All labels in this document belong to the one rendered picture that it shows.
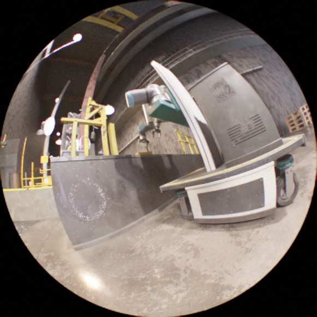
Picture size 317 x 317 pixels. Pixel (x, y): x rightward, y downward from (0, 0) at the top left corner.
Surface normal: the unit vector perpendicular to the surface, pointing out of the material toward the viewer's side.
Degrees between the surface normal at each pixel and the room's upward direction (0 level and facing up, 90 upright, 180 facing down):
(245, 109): 90
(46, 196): 90
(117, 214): 90
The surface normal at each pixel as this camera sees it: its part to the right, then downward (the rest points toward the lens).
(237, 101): -0.73, 0.10
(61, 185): 0.73, -0.34
